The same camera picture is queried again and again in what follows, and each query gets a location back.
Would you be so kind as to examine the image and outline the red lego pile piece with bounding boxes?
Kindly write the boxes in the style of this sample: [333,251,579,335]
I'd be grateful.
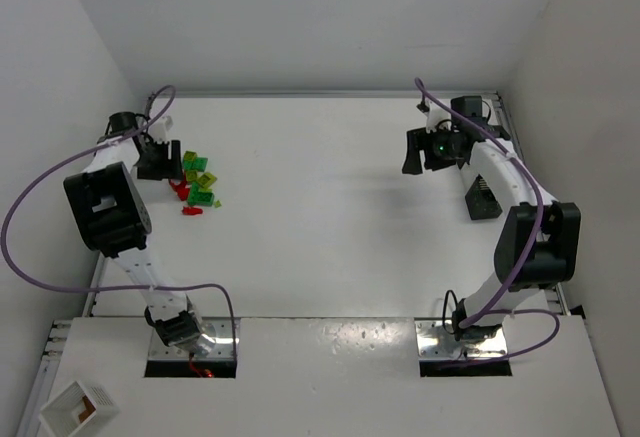
[169,180,191,202]

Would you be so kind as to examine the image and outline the small red lego piece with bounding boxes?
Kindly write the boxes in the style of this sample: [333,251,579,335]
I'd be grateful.
[181,206,203,216]

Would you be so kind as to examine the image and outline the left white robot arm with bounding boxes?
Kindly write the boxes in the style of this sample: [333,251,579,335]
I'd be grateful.
[63,112,203,354]

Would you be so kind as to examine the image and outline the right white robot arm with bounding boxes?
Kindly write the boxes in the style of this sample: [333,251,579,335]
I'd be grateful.
[402,96,581,340]

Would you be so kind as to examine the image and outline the green lego brick upper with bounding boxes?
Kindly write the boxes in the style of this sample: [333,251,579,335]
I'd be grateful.
[191,157,208,172]

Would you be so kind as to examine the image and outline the yellow-green lego brick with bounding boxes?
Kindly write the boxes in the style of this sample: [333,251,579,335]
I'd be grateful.
[196,172,218,191]

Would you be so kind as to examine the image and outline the large green lego brick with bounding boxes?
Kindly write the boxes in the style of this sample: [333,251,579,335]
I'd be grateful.
[187,185,215,207]

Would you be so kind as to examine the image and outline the near black slatted container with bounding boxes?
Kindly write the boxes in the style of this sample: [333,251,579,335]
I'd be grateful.
[465,175,502,221]

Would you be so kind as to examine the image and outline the white slatted container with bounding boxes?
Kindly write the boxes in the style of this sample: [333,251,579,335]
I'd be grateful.
[39,380,120,437]

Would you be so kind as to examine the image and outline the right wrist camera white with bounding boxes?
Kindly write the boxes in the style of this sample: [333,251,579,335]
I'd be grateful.
[426,106,452,133]

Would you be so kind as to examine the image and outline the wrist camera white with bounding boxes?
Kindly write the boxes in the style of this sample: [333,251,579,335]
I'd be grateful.
[426,106,452,133]
[146,115,173,144]

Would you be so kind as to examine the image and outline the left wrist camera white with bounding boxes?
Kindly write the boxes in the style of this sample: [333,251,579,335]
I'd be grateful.
[146,115,173,144]

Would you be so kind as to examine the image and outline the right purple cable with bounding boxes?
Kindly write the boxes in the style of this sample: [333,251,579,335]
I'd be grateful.
[413,76,561,369]

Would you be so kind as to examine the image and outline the purple cable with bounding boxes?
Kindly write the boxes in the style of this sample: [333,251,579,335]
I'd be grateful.
[413,76,561,369]
[2,84,237,331]

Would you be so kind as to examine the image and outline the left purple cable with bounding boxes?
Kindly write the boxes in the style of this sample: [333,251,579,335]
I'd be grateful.
[2,84,237,331]

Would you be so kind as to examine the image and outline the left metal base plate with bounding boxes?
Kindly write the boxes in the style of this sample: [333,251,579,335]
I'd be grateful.
[148,318,241,363]

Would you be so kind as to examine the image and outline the metal base plate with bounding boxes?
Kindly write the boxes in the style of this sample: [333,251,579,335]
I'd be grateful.
[414,319,508,362]
[148,318,241,363]

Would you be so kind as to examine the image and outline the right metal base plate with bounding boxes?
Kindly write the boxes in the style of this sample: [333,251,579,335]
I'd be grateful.
[414,319,508,362]

